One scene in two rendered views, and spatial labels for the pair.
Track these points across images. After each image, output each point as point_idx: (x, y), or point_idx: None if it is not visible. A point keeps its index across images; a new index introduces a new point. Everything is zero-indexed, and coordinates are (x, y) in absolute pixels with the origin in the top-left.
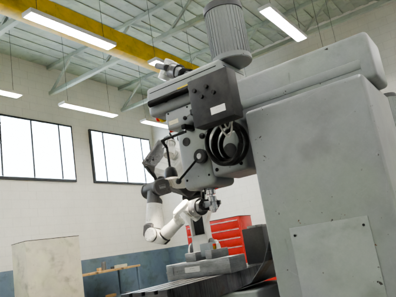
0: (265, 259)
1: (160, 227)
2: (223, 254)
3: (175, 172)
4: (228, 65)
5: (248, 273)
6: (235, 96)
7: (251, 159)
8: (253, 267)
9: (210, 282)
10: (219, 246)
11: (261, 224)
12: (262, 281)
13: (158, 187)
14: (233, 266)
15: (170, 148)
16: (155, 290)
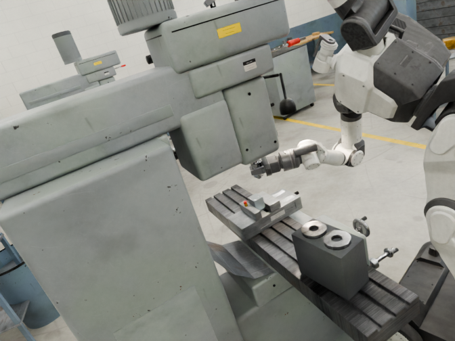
0: None
1: (347, 147)
2: (250, 215)
3: (279, 110)
4: (148, 36)
5: (258, 248)
6: None
7: (181, 161)
8: (263, 249)
9: (225, 219)
10: (445, 220)
11: (304, 234)
12: (275, 270)
13: (336, 103)
14: (231, 226)
15: (314, 60)
16: (217, 195)
